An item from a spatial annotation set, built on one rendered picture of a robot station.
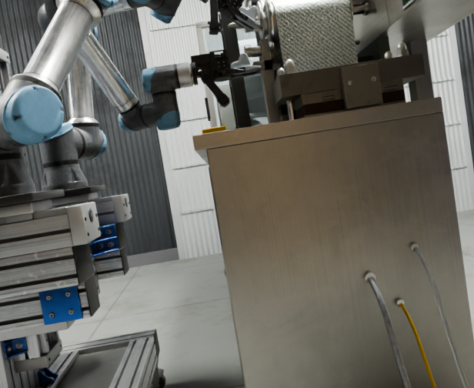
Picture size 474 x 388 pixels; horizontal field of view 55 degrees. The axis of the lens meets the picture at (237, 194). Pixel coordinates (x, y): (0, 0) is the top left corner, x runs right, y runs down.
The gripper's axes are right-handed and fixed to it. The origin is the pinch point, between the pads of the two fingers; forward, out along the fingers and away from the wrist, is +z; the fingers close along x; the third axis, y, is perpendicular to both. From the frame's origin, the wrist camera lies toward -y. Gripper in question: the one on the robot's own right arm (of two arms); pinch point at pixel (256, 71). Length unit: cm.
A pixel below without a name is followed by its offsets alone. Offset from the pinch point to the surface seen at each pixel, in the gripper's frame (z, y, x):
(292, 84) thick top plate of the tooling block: 6.4, -9.0, -19.9
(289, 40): 11.6, 7.8, -0.2
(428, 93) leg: 60, -14, 13
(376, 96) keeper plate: 28.2, -16.0, -21.9
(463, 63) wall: 252, 41, 319
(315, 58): 18.7, 1.2, -0.2
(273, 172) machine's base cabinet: -2.9, -31.5, -26.0
